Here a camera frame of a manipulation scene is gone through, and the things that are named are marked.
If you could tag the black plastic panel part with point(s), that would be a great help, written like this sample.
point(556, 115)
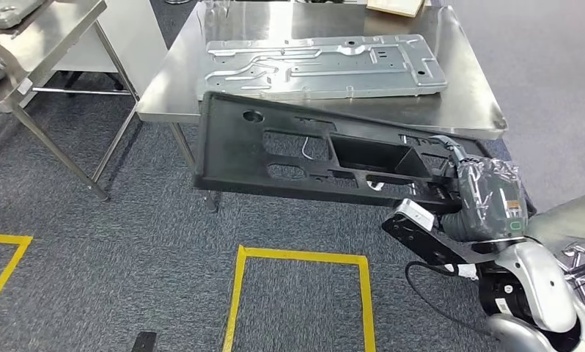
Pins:
point(224, 146)

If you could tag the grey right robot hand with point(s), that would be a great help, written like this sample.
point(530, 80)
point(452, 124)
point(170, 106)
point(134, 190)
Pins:
point(486, 199)

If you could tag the white cabinet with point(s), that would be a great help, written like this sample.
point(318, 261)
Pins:
point(127, 34)

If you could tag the stainless steel workbench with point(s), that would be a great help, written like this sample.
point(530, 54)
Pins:
point(297, 19)

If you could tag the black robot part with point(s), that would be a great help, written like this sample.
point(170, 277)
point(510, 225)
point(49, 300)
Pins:
point(144, 342)

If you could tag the silver stamped metal plate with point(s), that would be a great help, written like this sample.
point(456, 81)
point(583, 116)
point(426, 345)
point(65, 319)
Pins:
point(321, 68)
point(6, 12)

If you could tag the cardboard box with white insert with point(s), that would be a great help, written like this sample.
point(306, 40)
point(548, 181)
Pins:
point(394, 6)

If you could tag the clear safety glasses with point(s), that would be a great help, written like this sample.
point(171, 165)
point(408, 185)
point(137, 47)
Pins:
point(217, 9)

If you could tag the yellow floor tape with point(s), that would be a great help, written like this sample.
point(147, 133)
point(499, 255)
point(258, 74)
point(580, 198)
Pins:
point(236, 301)
point(6, 265)

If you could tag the chrome stool base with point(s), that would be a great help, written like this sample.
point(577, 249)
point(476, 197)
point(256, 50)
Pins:
point(584, 272)

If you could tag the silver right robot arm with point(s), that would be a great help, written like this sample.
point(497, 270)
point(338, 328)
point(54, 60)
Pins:
point(535, 282)

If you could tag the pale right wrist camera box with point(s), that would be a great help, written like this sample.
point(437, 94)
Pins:
point(414, 213)

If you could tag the stainless steel table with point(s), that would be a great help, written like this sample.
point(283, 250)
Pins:
point(45, 44)

